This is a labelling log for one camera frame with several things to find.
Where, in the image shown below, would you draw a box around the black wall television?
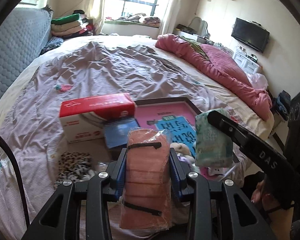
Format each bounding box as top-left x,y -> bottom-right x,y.
231,18 -> 270,53

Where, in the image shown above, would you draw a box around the clothes on window sill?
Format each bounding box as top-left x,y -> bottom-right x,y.
105,13 -> 161,28

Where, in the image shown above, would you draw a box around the white drawer cabinet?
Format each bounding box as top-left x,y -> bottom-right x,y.
232,51 -> 262,74

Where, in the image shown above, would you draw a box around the green white tissue pack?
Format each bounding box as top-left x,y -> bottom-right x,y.
195,109 -> 233,168

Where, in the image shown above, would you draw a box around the stack of folded clothes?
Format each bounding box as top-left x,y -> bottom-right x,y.
51,10 -> 94,40

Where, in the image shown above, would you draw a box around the small plush toy bunch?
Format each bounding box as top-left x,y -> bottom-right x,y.
170,142 -> 195,165

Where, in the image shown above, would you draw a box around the pink face mask pack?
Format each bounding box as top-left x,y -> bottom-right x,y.
120,128 -> 172,231

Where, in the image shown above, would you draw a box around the dark blue small box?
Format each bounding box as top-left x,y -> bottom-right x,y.
103,118 -> 139,149

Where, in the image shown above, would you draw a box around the dark tray with pink book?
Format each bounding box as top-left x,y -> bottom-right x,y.
134,96 -> 241,178

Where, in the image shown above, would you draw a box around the dark blue patterned pillow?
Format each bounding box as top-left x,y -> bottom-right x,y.
40,36 -> 64,55

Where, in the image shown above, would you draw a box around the grey quilted headboard cover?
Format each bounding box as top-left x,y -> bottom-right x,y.
0,7 -> 53,99

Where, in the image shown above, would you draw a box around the clear plastic bag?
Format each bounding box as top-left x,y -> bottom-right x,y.
247,73 -> 268,90

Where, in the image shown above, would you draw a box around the red white tissue box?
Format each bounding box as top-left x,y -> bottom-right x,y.
59,93 -> 136,143

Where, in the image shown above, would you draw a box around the pink rolled quilt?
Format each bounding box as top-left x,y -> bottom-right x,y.
155,34 -> 272,121

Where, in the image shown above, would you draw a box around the lilac wrinkled bed sheet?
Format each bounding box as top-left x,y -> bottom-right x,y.
0,41 -> 241,238

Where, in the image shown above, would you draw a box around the black cable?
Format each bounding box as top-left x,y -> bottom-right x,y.
0,127 -> 31,228

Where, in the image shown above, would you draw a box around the leopard print scrunchie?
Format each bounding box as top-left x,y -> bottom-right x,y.
54,152 -> 95,189

